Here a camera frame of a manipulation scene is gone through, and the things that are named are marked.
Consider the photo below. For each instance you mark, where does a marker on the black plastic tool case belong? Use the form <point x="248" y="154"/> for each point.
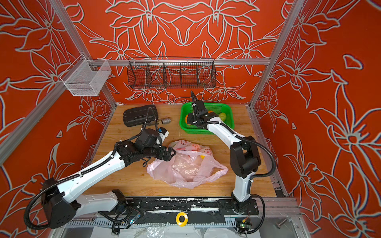
<point x="139" y="115"/>

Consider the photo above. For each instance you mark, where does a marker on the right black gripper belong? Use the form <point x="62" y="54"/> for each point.
<point x="193" y="118"/>

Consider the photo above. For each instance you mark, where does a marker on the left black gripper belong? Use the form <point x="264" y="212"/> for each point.
<point x="163" y="156"/>

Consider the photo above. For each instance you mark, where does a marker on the black wire wall basket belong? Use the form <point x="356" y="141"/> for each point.
<point x="171" y="73"/>

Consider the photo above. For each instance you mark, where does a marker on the pink plastic bag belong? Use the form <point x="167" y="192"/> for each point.
<point x="187" y="169"/>

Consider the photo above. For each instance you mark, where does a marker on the white wire mesh basket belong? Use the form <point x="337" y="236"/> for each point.
<point x="82" y="78"/>

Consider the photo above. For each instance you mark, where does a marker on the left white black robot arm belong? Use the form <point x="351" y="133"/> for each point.
<point x="62" y="200"/>

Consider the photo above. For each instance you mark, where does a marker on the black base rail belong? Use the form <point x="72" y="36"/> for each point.
<point x="219" y="205"/>

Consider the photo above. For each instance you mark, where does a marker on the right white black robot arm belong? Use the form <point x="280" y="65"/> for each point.
<point x="244" y="160"/>

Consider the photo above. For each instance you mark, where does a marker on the yellow green pear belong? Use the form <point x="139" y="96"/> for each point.
<point x="222" y="116"/>

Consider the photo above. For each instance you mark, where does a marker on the yellow tape roll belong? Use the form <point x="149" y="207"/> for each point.
<point x="182" y="219"/>

